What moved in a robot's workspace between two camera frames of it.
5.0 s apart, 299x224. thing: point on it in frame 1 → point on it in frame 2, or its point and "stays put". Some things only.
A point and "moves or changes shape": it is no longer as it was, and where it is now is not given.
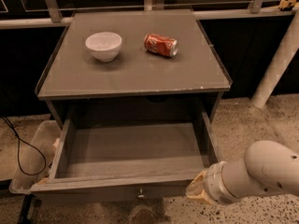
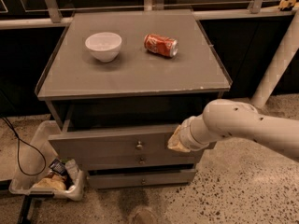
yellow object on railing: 285,3 stays put
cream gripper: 214,182 → 186,136
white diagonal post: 280,56 stays put
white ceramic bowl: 106,46 stays put
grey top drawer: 129,161 moves or changes shape
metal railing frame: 258,8 stays put
